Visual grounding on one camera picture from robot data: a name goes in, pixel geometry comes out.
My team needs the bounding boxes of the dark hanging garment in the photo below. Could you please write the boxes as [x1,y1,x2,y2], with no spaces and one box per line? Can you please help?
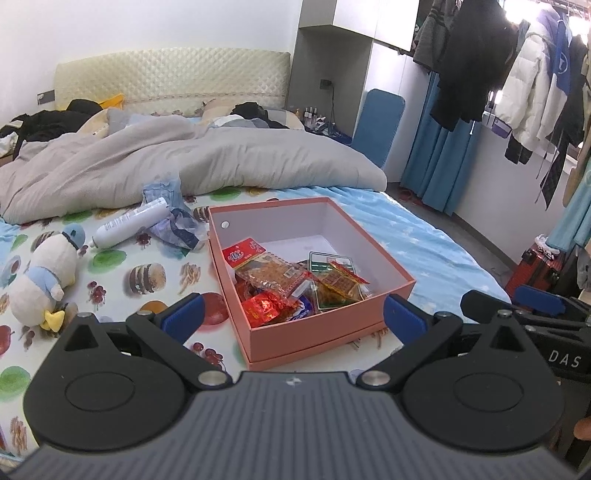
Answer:
[534,34,588,210]

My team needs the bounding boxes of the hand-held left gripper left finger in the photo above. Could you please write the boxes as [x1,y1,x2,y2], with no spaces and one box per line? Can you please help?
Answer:
[58,292,234,388]

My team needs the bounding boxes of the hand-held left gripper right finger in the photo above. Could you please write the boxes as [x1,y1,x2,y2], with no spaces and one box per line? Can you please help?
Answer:
[355,294,530,388]

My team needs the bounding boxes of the small red snack packet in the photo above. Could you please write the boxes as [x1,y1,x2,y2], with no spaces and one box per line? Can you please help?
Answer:
[239,292,283,329]

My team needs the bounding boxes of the blue plastic bag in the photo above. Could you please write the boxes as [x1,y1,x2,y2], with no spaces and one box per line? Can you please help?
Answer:
[140,176,209,253]

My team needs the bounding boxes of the white spray bottle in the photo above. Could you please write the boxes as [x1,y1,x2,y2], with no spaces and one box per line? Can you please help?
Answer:
[91,197,168,250]

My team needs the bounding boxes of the teal hanging garment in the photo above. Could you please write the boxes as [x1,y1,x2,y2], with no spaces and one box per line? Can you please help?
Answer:
[546,167,591,256]

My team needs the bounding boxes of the orange green snack packets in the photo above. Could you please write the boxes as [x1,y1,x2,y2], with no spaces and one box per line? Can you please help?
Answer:
[222,237,315,302]

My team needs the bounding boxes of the green label strip snack packet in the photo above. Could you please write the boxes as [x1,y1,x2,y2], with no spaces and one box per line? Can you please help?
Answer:
[307,250,371,308]

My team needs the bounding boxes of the black clothing pile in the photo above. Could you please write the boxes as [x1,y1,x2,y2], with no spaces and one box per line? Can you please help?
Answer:
[0,99,108,149]

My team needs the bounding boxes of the fruit print bed sheet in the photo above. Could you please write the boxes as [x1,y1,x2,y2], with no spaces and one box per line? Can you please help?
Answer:
[0,186,403,457]

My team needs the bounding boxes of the red suitcase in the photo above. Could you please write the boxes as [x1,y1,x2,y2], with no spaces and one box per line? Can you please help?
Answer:
[507,234,574,297]

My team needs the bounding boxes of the black garment on pillow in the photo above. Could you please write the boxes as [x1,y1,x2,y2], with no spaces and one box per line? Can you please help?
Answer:
[230,102,290,131]

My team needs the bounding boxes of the blue curtain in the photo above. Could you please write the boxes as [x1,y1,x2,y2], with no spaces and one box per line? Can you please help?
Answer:
[401,73,484,216]

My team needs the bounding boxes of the beige pillow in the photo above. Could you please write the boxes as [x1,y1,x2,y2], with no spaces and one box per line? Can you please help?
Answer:
[198,99,306,133]

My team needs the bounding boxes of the grey hanging jacket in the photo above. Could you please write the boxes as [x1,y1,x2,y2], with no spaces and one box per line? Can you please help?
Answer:
[412,0,452,73]

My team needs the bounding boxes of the grey cabinet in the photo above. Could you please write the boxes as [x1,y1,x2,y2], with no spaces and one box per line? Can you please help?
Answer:
[285,0,422,154]

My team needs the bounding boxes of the white puffer jacket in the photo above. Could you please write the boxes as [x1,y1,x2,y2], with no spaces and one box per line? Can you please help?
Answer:
[495,8,579,165]

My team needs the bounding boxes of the group of small bottles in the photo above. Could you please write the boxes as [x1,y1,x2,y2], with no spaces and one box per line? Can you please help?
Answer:
[294,105,334,131]

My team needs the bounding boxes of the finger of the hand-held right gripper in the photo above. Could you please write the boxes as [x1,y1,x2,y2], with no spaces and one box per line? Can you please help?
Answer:
[460,289,537,328]
[514,284,591,320]

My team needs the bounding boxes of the cream quilted headboard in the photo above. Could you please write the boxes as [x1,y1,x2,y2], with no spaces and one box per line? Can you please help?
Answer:
[54,48,292,117]

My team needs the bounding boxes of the blue padded chair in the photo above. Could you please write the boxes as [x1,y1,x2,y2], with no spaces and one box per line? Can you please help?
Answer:
[352,89,406,170]

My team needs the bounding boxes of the blue purple snack packet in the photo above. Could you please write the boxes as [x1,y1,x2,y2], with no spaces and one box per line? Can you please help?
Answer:
[294,294,318,320]

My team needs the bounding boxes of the grey duvet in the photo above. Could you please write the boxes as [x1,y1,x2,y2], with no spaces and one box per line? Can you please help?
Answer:
[0,110,389,225]

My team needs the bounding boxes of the pink cardboard box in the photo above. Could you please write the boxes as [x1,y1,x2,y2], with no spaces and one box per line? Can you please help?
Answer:
[207,197,417,371]

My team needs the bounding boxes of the white plush duck toy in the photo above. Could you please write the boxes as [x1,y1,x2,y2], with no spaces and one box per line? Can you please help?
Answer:
[9,224,88,332]

